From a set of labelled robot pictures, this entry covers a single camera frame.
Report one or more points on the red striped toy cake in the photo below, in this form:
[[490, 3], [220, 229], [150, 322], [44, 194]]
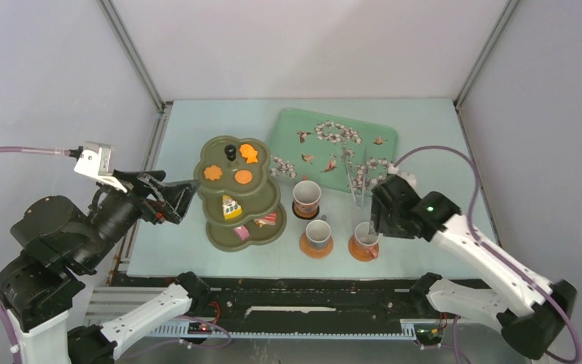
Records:
[[267, 220]]

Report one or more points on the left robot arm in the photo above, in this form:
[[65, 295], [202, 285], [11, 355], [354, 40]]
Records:
[[60, 244]]

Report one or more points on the yellow toy cake slice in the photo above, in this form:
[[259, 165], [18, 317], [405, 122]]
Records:
[[231, 208]]

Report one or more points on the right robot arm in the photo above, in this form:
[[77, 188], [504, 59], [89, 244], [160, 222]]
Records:
[[527, 309]]

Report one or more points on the orange toy fish pastry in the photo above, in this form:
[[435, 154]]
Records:
[[249, 153]]

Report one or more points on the orange-handled cup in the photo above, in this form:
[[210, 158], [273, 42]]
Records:
[[306, 194]]

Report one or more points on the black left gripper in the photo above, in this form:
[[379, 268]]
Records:
[[174, 196]]

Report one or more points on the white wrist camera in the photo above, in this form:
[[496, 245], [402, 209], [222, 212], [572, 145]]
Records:
[[95, 162], [408, 177]]

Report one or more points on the green three-tier serving stand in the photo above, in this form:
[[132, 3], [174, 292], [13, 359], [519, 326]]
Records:
[[259, 198]]

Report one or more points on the orange cup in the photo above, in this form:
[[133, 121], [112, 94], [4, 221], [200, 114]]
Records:
[[362, 234]]

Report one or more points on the round cork coaster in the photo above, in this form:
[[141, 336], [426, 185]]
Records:
[[315, 250], [361, 251]]

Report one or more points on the metal serving tongs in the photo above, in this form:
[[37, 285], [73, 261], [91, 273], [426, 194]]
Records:
[[356, 174]]

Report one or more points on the white cup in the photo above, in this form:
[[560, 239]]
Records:
[[318, 233]]

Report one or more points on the yellow smiley face coaster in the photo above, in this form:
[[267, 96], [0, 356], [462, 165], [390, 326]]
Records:
[[305, 215]]

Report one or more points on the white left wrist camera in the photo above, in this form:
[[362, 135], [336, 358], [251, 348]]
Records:
[[95, 162]]

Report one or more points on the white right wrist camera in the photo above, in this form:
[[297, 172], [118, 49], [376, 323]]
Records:
[[408, 177]]

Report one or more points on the green floral serving tray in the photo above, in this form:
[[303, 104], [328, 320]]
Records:
[[306, 145]]

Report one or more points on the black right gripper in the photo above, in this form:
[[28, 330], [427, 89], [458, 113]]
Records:
[[379, 224]]

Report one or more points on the pink toy cake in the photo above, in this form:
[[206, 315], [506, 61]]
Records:
[[242, 232]]

